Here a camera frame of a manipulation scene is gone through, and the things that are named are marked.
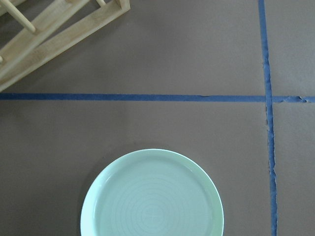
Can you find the light green ceramic plate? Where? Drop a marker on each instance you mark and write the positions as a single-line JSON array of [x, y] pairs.
[[152, 192]]

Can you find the wooden dish rack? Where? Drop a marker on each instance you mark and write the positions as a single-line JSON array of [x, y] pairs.
[[35, 45]]

